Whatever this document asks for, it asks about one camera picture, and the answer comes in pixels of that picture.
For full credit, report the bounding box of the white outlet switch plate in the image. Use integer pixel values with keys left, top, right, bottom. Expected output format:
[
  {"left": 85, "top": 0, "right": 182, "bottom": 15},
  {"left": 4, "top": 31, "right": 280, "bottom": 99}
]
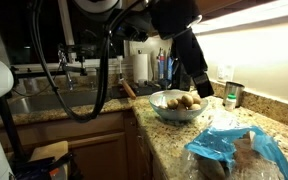
[{"left": 216, "top": 63, "right": 235, "bottom": 83}]

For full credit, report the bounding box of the wooden wall cabinet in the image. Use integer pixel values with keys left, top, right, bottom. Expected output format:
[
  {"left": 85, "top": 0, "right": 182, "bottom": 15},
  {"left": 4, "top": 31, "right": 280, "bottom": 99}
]
[{"left": 197, "top": 0, "right": 278, "bottom": 16}]

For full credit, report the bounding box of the wooden handled dish brush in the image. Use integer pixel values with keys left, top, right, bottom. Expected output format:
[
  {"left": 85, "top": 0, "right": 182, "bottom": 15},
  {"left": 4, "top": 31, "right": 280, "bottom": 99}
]
[{"left": 116, "top": 54, "right": 138, "bottom": 100}]

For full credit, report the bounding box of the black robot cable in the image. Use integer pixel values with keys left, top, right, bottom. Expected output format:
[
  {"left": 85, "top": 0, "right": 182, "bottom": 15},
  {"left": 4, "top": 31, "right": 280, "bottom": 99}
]
[{"left": 28, "top": 0, "right": 152, "bottom": 124}]

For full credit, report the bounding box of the small white bottle green cap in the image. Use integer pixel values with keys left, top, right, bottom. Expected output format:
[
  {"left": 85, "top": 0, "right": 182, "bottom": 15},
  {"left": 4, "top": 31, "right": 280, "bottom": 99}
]
[{"left": 225, "top": 93, "right": 237, "bottom": 112}]

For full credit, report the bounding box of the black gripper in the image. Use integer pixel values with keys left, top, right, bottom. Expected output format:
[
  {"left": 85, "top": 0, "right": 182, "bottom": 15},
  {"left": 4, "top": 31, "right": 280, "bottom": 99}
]
[{"left": 149, "top": 0, "right": 216, "bottom": 99}]

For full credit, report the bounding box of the wooden base cabinet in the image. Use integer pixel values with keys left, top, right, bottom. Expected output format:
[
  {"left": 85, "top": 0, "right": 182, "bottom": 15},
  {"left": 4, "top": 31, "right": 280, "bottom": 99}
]
[{"left": 0, "top": 109, "right": 158, "bottom": 180}]

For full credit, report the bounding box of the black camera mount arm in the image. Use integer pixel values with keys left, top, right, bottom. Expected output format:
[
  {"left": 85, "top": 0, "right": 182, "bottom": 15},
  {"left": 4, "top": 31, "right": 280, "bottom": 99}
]
[{"left": 9, "top": 64, "right": 88, "bottom": 79}]

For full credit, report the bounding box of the blue clear plastic potato bag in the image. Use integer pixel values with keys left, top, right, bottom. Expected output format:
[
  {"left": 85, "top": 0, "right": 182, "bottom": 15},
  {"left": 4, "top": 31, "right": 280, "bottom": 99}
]
[{"left": 180, "top": 111, "right": 288, "bottom": 180}]

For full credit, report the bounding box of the blue bottle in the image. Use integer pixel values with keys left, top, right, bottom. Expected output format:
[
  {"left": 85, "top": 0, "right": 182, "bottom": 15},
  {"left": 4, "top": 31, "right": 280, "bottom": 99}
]
[
  {"left": 157, "top": 48, "right": 167, "bottom": 81},
  {"left": 166, "top": 54, "right": 174, "bottom": 81}
]

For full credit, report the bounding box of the chrome faucet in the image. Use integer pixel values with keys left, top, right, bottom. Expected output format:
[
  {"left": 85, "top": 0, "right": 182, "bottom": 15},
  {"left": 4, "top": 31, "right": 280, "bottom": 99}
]
[{"left": 57, "top": 49, "right": 76, "bottom": 92}]

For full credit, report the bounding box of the black equipment bag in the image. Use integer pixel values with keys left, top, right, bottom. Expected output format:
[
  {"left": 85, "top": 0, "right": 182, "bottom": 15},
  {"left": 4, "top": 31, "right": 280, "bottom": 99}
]
[{"left": 13, "top": 153, "right": 75, "bottom": 180}]

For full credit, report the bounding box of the light wooden board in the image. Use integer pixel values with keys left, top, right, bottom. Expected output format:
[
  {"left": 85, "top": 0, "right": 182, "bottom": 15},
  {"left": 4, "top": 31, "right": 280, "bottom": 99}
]
[{"left": 28, "top": 140, "right": 70, "bottom": 163}]

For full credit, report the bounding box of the black dish mat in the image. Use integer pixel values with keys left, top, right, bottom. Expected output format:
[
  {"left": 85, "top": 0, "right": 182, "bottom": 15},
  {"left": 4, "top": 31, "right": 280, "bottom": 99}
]
[{"left": 110, "top": 83, "right": 162, "bottom": 99}]

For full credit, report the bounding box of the white paper towel roll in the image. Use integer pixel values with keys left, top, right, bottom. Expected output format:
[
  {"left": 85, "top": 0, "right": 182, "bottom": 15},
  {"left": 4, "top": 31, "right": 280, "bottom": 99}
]
[{"left": 132, "top": 49, "right": 149, "bottom": 84}]

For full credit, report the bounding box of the stainless steel sink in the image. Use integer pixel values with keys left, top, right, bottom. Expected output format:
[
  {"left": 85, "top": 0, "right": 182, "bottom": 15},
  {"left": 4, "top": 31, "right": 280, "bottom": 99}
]
[{"left": 8, "top": 89, "right": 113, "bottom": 116}]

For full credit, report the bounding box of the under-cabinet strip light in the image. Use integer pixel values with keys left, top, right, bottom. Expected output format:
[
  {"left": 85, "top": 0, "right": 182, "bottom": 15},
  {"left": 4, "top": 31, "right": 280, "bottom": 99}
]
[{"left": 192, "top": 0, "right": 288, "bottom": 34}]

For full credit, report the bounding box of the glass bowl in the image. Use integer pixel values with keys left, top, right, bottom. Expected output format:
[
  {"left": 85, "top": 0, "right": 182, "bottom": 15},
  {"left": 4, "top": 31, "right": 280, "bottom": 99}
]
[{"left": 148, "top": 89, "right": 209, "bottom": 122}]

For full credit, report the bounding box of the black stand pole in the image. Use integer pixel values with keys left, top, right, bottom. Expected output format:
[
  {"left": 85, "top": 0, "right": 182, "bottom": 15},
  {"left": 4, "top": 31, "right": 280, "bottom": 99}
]
[{"left": 0, "top": 94, "right": 27, "bottom": 164}]

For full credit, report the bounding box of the stainless steel cup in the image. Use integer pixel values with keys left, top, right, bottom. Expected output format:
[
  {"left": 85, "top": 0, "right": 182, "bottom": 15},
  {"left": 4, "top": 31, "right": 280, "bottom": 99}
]
[{"left": 222, "top": 81, "right": 246, "bottom": 108}]

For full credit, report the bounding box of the dark window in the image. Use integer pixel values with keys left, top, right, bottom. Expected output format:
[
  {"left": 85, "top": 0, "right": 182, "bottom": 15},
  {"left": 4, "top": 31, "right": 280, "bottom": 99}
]
[{"left": 0, "top": 0, "right": 132, "bottom": 66}]

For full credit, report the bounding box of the black mounted camera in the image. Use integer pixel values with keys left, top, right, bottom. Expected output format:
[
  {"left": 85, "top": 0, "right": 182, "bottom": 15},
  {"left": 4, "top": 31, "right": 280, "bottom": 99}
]
[{"left": 57, "top": 42, "right": 98, "bottom": 68}]

